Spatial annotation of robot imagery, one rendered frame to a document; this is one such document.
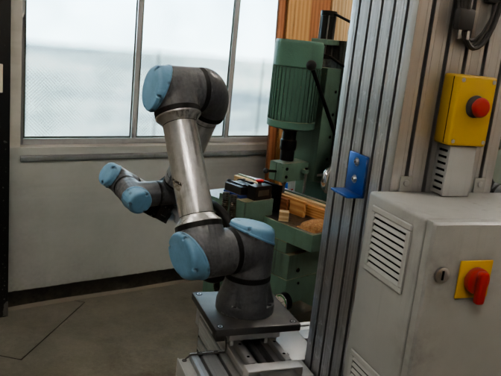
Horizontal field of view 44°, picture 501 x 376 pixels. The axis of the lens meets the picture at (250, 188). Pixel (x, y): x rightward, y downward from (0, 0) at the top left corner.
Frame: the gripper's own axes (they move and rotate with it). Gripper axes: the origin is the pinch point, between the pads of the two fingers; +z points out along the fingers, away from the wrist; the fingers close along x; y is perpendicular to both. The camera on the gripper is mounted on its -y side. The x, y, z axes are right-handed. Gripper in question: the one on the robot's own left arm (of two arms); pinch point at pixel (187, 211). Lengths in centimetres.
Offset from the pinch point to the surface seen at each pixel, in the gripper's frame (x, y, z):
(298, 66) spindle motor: 12, -61, 4
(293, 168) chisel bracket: 8.7, -32.3, 28.3
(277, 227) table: 20.1, -9.3, 21.9
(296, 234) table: 28.9, -9.2, 22.0
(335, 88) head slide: 12, -65, 25
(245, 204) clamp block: 13.0, -11.0, 10.2
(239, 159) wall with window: -120, -54, 121
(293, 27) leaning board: -104, -134, 95
